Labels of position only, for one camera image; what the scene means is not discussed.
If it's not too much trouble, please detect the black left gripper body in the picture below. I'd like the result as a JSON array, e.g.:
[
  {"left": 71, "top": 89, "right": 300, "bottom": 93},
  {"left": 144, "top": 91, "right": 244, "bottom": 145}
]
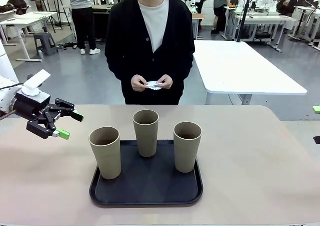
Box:
[{"left": 14, "top": 91, "right": 51, "bottom": 121}]

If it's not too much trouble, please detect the tall tan paper cup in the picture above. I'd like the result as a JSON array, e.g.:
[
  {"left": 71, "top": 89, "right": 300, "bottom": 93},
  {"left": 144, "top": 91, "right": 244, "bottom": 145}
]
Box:
[
  {"left": 88, "top": 126, "right": 123, "bottom": 181},
  {"left": 132, "top": 109, "right": 160, "bottom": 158},
  {"left": 172, "top": 122, "right": 203, "bottom": 174}
]

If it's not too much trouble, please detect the white scalloped paper coaster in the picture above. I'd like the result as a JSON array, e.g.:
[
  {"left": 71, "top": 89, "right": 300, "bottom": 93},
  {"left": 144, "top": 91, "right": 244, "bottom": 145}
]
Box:
[{"left": 144, "top": 80, "right": 164, "bottom": 91}]

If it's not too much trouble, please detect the person's right forearm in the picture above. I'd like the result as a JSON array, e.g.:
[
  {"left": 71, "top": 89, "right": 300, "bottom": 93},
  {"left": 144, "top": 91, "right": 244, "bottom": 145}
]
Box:
[{"left": 104, "top": 53, "right": 136, "bottom": 87}]

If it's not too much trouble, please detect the person's left forearm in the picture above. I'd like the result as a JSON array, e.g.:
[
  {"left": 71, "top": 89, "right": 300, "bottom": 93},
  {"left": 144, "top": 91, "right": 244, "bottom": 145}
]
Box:
[{"left": 169, "top": 53, "right": 196, "bottom": 87}]

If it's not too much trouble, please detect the person's right hand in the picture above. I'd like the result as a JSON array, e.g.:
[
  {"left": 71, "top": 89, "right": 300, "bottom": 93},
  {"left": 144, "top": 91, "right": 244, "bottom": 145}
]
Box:
[{"left": 130, "top": 74, "right": 149, "bottom": 92}]

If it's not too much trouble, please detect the person's left hand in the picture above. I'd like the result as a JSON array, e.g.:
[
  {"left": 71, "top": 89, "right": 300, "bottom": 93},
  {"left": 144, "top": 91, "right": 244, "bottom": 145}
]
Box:
[{"left": 156, "top": 75, "right": 174, "bottom": 89}]

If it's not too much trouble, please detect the grey plastic stool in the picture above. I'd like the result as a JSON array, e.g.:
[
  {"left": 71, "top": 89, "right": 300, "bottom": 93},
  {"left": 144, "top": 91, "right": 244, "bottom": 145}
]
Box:
[{"left": 33, "top": 32, "right": 59, "bottom": 56}]

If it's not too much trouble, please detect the white desk with metal legs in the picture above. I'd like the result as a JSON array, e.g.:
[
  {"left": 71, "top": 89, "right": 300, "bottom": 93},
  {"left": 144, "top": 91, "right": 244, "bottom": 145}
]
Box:
[{"left": 0, "top": 11, "right": 58, "bottom": 62}]

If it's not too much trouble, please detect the person in black cardigan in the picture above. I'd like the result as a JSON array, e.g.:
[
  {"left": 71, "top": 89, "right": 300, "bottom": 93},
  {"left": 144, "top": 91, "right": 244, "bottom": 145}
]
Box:
[{"left": 104, "top": 0, "right": 196, "bottom": 106}]

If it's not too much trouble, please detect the large white rounded table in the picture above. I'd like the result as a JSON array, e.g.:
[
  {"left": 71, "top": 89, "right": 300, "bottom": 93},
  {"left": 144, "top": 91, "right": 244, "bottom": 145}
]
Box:
[{"left": 193, "top": 40, "right": 308, "bottom": 106}]

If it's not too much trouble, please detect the person in grey hoodie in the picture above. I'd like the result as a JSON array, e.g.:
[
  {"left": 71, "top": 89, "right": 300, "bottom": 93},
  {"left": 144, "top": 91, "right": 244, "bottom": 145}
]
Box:
[{"left": 63, "top": 0, "right": 102, "bottom": 56}]

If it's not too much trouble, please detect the black backpack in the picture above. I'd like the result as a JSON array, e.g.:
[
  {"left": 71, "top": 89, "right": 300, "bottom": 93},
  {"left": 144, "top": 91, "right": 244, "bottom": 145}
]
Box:
[{"left": 7, "top": 0, "right": 28, "bottom": 14}]

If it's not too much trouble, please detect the long white workbench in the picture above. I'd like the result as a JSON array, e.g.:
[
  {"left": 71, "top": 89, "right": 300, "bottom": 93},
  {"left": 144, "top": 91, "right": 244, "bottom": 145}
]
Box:
[{"left": 234, "top": 14, "right": 298, "bottom": 52}]

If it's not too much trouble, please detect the seated person in black jacket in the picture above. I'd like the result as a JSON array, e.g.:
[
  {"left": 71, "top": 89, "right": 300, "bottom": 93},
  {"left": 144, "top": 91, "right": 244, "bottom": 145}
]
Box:
[{"left": 276, "top": 0, "right": 298, "bottom": 17}]

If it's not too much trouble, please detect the black plastic serving tray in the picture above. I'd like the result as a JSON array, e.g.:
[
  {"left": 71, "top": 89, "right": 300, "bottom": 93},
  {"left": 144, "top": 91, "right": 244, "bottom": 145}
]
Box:
[{"left": 89, "top": 139, "right": 204, "bottom": 209}]

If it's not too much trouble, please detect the black stand pole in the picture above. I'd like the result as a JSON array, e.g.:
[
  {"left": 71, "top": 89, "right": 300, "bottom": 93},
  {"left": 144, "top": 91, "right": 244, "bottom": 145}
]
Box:
[{"left": 236, "top": 0, "right": 251, "bottom": 42}]

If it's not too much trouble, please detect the person in black shorts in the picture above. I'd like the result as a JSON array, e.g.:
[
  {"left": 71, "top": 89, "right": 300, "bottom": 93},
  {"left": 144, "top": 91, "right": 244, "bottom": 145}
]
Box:
[{"left": 210, "top": 0, "right": 235, "bottom": 34}]

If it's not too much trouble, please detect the wooden top desk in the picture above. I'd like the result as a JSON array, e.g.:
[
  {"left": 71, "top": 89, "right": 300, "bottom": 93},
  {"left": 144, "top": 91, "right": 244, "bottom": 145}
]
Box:
[{"left": 191, "top": 13, "right": 205, "bottom": 40}]

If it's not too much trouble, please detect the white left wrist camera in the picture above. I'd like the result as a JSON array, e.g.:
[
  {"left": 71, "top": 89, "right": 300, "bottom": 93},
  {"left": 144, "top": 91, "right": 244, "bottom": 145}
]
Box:
[{"left": 21, "top": 69, "right": 52, "bottom": 97}]

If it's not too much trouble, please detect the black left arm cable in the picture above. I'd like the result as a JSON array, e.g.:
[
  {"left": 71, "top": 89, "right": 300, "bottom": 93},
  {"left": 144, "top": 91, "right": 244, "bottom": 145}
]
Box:
[{"left": 0, "top": 82, "right": 25, "bottom": 91}]

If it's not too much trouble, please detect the white cylindrical pedestal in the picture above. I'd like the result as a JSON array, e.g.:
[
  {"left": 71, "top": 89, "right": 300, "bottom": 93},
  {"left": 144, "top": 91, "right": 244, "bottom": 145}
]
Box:
[{"left": 0, "top": 40, "right": 20, "bottom": 84}]

